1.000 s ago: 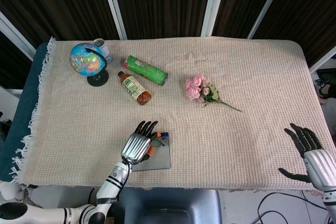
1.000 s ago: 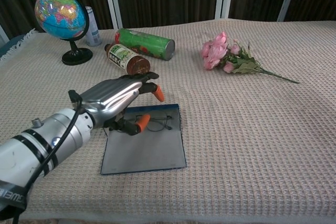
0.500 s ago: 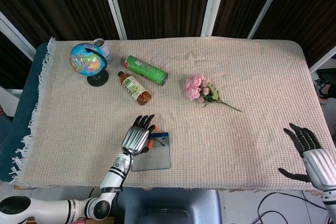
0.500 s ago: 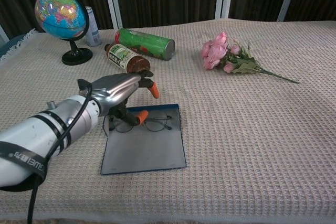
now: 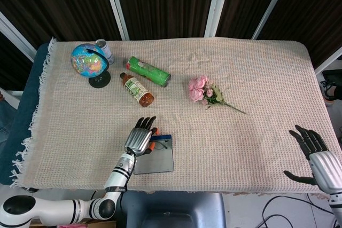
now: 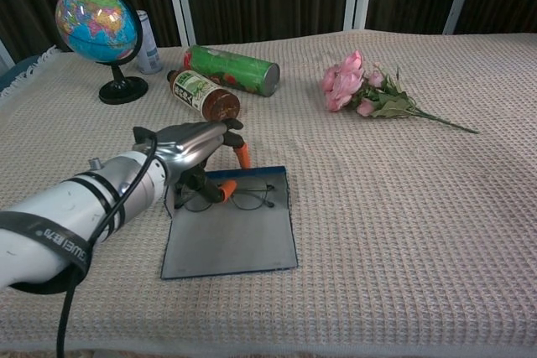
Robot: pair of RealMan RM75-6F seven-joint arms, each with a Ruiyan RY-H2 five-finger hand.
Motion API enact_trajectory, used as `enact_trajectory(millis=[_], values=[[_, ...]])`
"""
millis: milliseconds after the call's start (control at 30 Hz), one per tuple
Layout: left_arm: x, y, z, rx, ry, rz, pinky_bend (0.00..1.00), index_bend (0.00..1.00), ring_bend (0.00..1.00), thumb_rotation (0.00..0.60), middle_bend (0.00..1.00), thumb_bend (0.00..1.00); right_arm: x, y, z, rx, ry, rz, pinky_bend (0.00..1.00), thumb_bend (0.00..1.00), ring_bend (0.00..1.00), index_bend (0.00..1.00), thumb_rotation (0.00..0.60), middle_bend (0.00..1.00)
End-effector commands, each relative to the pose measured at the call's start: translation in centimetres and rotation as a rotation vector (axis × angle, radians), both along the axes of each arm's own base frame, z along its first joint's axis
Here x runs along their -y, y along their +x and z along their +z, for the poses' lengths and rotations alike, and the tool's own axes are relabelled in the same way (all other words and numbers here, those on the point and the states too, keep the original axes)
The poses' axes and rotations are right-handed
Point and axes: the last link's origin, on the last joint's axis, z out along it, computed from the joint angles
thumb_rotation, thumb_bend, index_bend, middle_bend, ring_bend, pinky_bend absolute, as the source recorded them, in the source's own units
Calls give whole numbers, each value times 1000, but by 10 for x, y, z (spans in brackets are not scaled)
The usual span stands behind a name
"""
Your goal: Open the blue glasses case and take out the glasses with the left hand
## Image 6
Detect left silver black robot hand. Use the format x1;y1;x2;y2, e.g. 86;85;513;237
132;117;252;210

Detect brown tea bottle green label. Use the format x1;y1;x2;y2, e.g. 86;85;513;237
166;69;242;122

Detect pink artificial flower bouquet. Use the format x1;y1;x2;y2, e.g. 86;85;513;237
321;49;480;135

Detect grey blue glasses case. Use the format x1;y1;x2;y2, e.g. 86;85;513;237
160;165;300;280

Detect green cylindrical snack tube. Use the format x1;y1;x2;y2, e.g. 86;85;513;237
182;44;281;98

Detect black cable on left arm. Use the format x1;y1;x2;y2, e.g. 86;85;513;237
56;127;159;358

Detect beige waffle weave cloth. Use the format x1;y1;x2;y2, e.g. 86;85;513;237
0;29;537;355

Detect silver white drink can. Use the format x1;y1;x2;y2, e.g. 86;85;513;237
134;9;164;75

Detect desk globe on black stand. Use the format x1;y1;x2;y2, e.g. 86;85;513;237
55;0;149;106

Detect blue padded table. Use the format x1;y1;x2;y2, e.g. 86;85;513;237
0;54;43;95

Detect thin black frame eyeglasses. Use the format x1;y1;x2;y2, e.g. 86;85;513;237
174;184;277;213

